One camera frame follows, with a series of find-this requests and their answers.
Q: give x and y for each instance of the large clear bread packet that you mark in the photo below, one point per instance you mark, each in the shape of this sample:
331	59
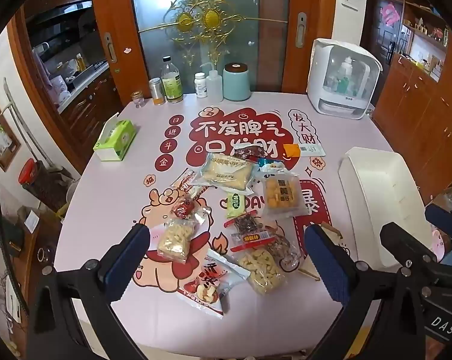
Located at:
226	174

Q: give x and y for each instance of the white sachet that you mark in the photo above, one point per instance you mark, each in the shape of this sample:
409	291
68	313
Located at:
312	150

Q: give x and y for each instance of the metal can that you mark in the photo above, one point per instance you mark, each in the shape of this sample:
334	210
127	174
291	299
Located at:
156	92

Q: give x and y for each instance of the pink door decoration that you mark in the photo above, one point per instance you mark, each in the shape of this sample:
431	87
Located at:
391	13

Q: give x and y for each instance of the small glass jar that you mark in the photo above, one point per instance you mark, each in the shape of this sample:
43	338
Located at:
137	100

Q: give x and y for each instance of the glass bottle with green label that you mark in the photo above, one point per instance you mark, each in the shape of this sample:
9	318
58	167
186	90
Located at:
172	86

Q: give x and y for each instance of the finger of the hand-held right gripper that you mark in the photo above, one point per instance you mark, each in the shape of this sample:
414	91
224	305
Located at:
443	217
402	242

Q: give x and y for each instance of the clear packet of dark dates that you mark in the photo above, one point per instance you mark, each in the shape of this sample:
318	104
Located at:
250	228

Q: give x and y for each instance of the dark wooden door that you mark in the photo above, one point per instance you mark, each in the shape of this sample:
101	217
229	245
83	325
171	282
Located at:
377	41

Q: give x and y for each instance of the green tissue box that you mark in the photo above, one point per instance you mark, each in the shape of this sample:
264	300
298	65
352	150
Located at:
115	140

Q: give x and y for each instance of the white countertop sterilizer appliance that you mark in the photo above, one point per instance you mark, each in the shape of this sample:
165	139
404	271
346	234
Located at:
334	97

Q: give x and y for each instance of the dark chocolate snack packet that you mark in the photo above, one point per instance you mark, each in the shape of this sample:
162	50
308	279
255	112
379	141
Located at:
248	153

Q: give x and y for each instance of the blue and white snack packet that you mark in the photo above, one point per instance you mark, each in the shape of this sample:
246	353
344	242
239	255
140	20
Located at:
265	162

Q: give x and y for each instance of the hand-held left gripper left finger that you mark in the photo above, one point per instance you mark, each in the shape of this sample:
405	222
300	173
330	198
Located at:
130	255

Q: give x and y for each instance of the wooden wall cabinet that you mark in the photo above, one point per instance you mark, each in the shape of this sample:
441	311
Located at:
417	120

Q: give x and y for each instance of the teal canister with brown lid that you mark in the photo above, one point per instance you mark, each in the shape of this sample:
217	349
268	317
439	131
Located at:
236	84

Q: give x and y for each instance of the clear pale cracker packet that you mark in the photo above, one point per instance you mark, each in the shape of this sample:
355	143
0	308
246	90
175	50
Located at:
175	238

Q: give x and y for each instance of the small red foil packet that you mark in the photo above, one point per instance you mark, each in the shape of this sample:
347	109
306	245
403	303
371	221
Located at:
183	208

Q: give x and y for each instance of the white squeeze bottle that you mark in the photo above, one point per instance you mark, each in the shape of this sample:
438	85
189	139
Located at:
214	88

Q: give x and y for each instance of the white packet with apple print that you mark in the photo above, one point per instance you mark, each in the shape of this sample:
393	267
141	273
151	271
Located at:
211	285

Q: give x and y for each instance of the cardboard box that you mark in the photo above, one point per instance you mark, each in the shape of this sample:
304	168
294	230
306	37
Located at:
450	195

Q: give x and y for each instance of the beige wafer packet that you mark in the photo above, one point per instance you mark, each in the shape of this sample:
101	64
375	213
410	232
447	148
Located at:
311	273

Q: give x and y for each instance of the kitchen counter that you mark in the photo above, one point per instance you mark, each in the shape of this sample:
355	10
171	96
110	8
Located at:
87	97

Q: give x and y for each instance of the white pill bottle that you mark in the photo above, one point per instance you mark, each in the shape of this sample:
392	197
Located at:
200	86

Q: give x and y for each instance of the small green snack packet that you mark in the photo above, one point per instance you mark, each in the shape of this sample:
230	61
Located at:
236	204

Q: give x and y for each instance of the white plastic bin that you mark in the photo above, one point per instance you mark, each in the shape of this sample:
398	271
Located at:
379	195

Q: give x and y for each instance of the orange sachet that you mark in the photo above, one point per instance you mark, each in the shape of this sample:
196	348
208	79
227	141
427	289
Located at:
291	150

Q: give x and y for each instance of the yellow pastry packet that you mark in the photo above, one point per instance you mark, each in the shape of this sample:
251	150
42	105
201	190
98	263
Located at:
280	193

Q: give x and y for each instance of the gold door ornament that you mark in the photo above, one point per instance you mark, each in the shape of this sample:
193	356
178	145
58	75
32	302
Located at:
211	18

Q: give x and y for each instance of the clear nut bar packet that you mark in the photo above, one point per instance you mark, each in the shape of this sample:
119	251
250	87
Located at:
284	251

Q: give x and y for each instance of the frosted glass sliding door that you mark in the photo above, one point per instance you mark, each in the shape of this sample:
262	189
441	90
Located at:
154	7

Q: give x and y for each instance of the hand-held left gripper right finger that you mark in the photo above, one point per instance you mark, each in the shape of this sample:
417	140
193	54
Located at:
323	258

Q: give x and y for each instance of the yellowish puffed snack packet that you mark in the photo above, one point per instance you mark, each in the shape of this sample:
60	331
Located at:
261	273

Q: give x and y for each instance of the jar with red lid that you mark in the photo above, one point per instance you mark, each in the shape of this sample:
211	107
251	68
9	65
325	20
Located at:
27	170

